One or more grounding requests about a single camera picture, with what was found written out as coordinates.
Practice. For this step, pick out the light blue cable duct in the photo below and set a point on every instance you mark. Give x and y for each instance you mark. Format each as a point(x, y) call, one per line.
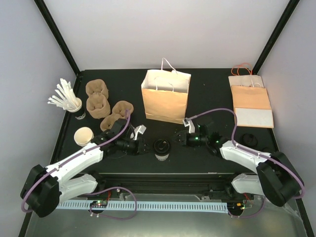
point(216, 207)

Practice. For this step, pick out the brown cup carrier stack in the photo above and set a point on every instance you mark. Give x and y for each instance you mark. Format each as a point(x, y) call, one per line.
point(97, 103)

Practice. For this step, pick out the stack of paper cups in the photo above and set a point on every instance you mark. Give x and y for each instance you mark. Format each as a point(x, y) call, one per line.
point(83, 136)

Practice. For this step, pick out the flat brown paper bag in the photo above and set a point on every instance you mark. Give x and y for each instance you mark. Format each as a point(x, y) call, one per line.
point(252, 107)

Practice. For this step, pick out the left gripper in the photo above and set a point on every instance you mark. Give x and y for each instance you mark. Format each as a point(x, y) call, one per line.
point(141, 144)

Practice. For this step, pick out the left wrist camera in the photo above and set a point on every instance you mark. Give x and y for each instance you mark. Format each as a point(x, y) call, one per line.
point(139, 130)

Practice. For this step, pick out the right black frame post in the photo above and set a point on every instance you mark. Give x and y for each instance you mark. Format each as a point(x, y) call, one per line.
point(284, 18)

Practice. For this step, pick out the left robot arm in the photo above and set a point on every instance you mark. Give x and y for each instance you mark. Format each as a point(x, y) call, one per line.
point(47, 187)

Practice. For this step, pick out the orange bag handle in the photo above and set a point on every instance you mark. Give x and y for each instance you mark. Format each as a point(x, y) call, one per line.
point(243, 66)

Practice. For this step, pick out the cup of white stirrers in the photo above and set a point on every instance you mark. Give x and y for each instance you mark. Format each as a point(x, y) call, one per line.
point(67, 100)

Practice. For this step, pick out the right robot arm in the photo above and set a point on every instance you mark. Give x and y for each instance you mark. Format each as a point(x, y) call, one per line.
point(274, 177)

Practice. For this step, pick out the brown paper bag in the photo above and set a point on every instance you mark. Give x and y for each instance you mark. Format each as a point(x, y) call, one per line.
point(252, 107)
point(165, 94)

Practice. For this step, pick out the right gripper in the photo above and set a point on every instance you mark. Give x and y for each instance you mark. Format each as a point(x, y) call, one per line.
point(184, 139)

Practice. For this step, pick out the left black frame post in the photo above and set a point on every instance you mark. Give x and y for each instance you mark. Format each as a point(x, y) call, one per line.
point(56, 33)

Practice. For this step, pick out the black frame post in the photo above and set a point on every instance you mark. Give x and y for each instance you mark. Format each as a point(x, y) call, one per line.
point(284, 18)
point(56, 33)

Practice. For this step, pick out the small brown cup carrier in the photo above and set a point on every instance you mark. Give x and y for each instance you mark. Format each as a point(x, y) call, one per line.
point(118, 112)

